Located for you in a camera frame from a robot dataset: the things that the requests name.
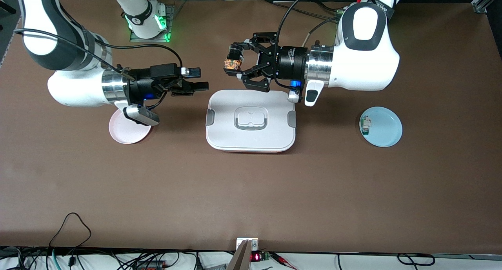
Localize black looped cable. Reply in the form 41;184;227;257
49;212;92;259

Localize white metal bracket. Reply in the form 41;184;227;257
236;237;260;252

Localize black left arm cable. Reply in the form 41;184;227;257
275;0;316;86

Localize light blue round plate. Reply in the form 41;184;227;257
360;106;403;148

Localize pink round plate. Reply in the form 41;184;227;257
109;107;153;145

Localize white lidded container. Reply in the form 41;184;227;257
206;89;296;153

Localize black base cable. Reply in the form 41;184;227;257
261;0;344;22
314;1;347;13

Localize aluminium profile bar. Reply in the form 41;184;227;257
227;239;253;270

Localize red clip lead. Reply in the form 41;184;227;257
271;253;298;270

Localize black coiled floor cable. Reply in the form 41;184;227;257
336;253;436;267

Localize orange connector block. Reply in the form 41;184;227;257
135;261;167;270

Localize teal cable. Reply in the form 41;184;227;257
45;248;59;270

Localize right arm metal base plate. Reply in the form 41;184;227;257
129;4;175;43

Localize black and orange switch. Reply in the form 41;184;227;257
224;45;244;72

